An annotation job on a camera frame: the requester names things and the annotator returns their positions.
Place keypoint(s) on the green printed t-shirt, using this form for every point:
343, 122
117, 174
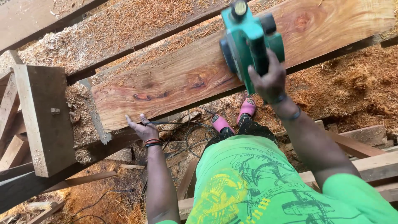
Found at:
248, 186

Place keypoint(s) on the shavings-covered workbench beam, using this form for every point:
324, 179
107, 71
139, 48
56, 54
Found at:
118, 31

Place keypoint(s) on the heap of wood shavings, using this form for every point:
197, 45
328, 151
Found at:
348, 84

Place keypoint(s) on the wide reddish wood plank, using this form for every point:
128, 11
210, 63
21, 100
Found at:
186, 71

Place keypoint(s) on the dark workbench cross beam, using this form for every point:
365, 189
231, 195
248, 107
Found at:
46, 180

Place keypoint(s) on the person's left hand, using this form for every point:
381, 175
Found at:
146, 132

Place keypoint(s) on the person's right hand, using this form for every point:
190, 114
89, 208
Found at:
272, 82

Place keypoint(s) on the long pale wooden plank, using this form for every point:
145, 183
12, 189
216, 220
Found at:
373, 166

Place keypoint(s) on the wooden trestle legs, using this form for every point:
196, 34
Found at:
11, 124

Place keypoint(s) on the black patterned trousers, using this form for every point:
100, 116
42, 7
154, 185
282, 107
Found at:
248, 127

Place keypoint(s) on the thin wooden batten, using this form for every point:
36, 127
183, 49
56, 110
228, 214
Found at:
80, 180

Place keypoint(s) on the short grey wood offcut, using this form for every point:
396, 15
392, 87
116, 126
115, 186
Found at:
367, 133

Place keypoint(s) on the reddish slanted wooden plank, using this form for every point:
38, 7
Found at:
354, 146

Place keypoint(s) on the pink slipper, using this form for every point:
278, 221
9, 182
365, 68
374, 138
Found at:
247, 107
221, 123

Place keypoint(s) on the red and black wristbands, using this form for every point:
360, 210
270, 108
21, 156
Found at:
153, 142

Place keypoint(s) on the small scrap wood pieces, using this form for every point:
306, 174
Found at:
43, 211

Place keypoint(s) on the bare grey workbench beam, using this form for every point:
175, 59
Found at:
34, 18

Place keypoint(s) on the grey upright wooden block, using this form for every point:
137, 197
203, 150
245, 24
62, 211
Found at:
46, 121

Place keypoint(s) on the green electric hand planer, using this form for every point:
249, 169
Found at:
245, 34

